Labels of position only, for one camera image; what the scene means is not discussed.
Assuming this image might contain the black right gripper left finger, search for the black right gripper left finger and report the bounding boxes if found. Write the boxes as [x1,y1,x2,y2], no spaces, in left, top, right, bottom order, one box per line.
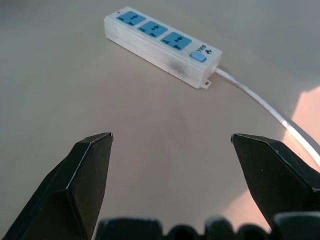
[1,132,114,240]

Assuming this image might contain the white power strip blue sockets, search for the white power strip blue sockets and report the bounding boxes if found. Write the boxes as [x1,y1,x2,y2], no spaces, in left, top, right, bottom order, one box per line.
[103,10,223,90]

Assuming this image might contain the white power cable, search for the white power cable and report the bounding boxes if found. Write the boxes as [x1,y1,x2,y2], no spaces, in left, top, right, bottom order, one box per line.
[214,66,320,169]

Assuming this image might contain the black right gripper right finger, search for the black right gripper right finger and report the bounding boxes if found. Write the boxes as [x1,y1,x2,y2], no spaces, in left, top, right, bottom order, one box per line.
[230,133,320,230]

